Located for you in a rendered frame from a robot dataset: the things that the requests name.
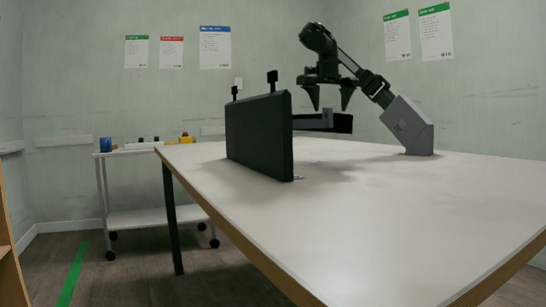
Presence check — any dark grey rectangular panel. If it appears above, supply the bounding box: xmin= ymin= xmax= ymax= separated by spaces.
xmin=224 ymin=89 xmax=293 ymax=182

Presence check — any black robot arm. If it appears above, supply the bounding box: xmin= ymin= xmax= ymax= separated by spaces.
xmin=298 ymin=21 xmax=396 ymax=111

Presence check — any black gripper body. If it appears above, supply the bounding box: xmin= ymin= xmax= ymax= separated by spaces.
xmin=296 ymin=56 xmax=361 ymax=89

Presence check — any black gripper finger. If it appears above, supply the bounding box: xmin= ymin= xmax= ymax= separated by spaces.
xmin=339 ymin=87 xmax=357 ymax=112
xmin=301 ymin=85 xmax=320 ymax=112

